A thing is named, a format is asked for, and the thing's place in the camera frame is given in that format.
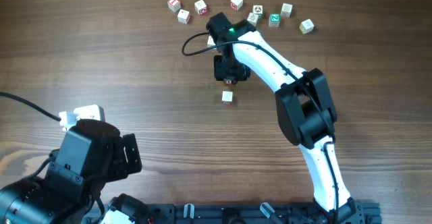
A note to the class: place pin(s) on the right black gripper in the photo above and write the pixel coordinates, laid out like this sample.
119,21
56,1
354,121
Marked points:
221,74

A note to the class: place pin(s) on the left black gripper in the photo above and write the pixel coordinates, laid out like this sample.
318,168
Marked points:
119,166

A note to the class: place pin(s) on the pretzel block red side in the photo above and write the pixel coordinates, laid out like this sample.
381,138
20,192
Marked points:
229,81

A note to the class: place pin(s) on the red A letter block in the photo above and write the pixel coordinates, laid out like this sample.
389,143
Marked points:
227,97

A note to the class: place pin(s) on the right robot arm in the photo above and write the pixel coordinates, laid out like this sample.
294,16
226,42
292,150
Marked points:
305,110

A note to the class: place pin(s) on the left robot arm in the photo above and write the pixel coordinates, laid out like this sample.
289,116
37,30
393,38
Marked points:
30,200

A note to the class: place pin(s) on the plain wooden block centre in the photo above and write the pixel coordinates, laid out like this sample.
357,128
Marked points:
210,42

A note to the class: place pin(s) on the yellow-sided ladybug block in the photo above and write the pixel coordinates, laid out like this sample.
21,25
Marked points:
253,19

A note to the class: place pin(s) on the block with red side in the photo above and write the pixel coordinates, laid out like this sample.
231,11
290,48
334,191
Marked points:
201,7

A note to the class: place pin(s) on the red-sided block top centre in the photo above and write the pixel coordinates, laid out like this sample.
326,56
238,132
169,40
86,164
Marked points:
236,4

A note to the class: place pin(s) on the panda picture block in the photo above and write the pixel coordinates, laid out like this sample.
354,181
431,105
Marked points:
258,10

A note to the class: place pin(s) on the plain block left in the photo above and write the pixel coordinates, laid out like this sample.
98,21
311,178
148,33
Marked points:
183,16

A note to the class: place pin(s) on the green N letter block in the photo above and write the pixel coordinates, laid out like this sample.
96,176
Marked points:
274,20

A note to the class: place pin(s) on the red I block far left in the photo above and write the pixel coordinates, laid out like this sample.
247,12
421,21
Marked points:
174,5

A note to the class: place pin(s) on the plain block top right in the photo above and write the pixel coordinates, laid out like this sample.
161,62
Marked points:
286,10

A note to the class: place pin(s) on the yellow-sided block far right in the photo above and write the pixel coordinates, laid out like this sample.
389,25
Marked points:
306,26

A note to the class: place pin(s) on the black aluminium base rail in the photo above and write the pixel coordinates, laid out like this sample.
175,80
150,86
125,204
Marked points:
355,212

